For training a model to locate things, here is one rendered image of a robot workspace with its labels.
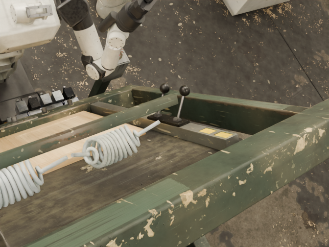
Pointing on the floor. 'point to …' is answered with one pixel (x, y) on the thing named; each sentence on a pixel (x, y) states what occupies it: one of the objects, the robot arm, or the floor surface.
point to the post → (99, 87)
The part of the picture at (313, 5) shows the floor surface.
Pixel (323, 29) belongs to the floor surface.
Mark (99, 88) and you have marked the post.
